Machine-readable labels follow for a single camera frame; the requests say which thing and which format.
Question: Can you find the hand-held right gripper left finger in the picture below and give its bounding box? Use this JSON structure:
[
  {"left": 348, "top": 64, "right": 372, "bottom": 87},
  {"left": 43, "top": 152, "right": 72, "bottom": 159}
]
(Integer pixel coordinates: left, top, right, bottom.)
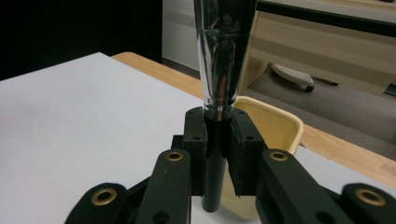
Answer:
[{"left": 170, "top": 105, "right": 209, "bottom": 197}]

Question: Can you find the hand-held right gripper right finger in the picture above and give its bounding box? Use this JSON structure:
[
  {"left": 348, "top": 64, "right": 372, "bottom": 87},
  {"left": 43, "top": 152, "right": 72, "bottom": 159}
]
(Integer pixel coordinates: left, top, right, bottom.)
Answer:
[{"left": 228, "top": 107, "right": 269, "bottom": 199}]

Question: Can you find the cream square cup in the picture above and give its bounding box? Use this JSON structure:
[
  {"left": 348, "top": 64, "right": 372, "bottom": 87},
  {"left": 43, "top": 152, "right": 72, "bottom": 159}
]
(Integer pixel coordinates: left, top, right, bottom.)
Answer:
[{"left": 221, "top": 95, "right": 305, "bottom": 221}]

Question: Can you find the black-handled makeup brush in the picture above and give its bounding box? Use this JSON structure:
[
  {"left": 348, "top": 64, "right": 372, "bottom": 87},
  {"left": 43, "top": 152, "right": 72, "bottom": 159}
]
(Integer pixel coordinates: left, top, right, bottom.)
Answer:
[{"left": 192, "top": 0, "right": 260, "bottom": 215}]

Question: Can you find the white chair base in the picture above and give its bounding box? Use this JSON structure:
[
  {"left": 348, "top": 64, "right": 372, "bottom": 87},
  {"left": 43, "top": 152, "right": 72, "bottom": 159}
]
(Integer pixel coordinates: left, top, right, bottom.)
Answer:
[{"left": 270, "top": 63, "right": 316, "bottom": 93}]

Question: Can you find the black rod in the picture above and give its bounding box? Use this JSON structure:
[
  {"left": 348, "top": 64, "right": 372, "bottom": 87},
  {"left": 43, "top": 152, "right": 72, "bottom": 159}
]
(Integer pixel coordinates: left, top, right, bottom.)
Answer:
[{"left": 311, "top": 76, "right": 340, "bottom": 87}]

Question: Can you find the beige wooden office desk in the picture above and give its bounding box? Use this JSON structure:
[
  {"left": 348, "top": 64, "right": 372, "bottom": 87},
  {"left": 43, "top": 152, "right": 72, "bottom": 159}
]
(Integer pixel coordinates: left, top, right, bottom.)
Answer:
[{"left": 237, "top": 0, "right": 396, "bottom": 97}]

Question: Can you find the dark drawer handle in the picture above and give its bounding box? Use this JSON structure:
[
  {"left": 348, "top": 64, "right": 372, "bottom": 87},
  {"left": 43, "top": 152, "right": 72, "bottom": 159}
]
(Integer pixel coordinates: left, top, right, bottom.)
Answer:
[{"left": 383, "top": 81, "right": 396, "bottom": 97}]

